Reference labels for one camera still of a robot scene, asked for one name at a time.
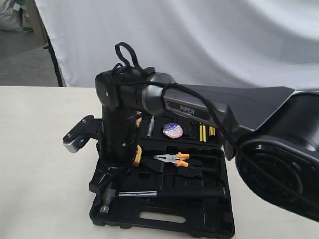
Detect orange utility knife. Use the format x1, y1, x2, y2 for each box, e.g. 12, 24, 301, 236
136, 117, 142, 128

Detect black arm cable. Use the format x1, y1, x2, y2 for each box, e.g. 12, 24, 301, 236
109, 42, 319, 207

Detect green white bag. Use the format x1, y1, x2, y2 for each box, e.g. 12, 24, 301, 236
21, 4, 33, 32

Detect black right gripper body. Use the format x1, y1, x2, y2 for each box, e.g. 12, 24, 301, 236
96, 139, 136, 184

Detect clear test pen screwdriver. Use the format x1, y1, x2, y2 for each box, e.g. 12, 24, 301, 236
146, 116, 155, 137

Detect white backdrop cloth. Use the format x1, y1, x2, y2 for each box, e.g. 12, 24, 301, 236
36, 0, 319, 89

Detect electrical tape roll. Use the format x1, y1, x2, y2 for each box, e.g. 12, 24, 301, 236
162, 122, 183, 139

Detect orange handled pliers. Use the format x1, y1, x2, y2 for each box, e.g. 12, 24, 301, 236
143, 151, 216, 175

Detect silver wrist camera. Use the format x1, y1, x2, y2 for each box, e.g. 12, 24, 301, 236
63, 115, 102, 153

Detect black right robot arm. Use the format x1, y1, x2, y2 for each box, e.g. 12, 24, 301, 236
95, 67, 319, 221

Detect black backdrop stand pole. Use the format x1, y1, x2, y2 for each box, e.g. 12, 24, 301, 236
43, 29, 64, 87

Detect white sack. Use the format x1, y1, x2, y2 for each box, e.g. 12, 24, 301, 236
0, 0, 22, 31

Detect yellow tape measure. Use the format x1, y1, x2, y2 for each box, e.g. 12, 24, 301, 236
133, 145, 142, 167

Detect black plastic tool case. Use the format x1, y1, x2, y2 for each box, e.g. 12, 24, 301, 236
89, 114, 235, 239

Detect yellow black screwdriver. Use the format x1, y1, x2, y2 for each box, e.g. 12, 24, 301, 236
209, 126, 215, 136
199, 124, 207, 142

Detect claw hammer black handle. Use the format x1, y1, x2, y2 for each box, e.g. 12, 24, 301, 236
99, 181, 227, 214

